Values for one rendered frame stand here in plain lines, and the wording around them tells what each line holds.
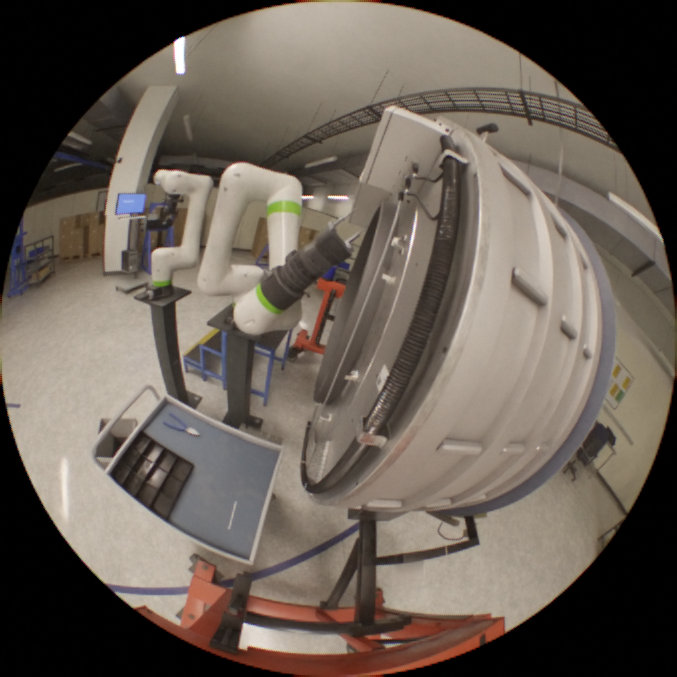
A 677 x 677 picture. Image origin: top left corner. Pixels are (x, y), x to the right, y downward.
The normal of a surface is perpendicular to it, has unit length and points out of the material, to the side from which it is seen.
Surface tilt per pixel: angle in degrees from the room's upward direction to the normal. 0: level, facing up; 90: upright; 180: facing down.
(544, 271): 77
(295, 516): 0
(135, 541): 0
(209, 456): 0
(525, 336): 71
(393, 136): 133
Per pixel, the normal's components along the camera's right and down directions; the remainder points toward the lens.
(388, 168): -0.26, 0.90
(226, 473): 0.31, -0.84
